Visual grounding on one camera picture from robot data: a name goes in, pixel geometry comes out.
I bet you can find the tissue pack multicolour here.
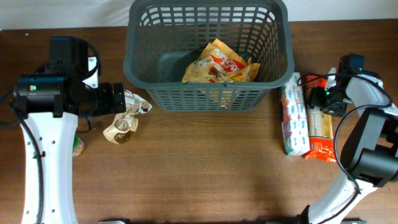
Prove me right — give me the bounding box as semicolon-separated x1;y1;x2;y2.
280;72;310;156

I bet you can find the orange noodle packet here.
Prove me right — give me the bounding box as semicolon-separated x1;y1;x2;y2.
304;78;336;163

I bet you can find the orange Nescafe coffee bag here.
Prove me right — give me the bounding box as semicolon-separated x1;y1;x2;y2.
182;39;261;83

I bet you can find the grey plastic shopping basket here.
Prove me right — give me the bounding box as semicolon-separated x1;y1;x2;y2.
123;0;294;111

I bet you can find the brown white snack pouch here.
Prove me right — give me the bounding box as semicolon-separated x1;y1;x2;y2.
103;90;152;144

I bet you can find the green lid jar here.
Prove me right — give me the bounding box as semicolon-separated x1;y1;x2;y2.
72;135;85;157

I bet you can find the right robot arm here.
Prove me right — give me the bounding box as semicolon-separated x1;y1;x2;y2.
295;54;397;223

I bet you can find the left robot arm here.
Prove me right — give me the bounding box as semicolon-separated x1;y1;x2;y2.
9;37;126;223

